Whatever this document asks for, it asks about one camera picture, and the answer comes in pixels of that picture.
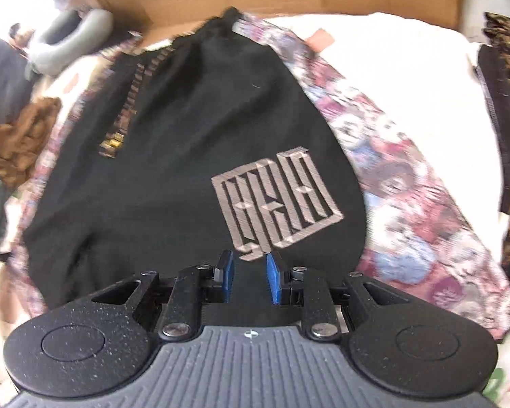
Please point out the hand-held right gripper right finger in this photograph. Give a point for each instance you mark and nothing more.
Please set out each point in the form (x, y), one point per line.
(275, 278)

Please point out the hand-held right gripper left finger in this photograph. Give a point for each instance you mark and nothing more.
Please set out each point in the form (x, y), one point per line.
(227, 276)

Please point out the black shorts with floral panels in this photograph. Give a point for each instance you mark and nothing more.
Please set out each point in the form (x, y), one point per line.
(174, 136)

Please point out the bear print bedsheet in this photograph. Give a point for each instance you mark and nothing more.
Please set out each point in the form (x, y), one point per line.
(408, 72)

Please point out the brown garment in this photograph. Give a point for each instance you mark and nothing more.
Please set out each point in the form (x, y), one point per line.
(21, 140)

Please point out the grey neck pillow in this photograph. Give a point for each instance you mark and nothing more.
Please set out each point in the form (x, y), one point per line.
(42, 55)

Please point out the dark grey pillow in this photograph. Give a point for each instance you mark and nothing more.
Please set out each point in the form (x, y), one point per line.
(4, 80)

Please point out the small plush toy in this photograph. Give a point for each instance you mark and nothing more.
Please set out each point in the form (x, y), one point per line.
(19, 34)

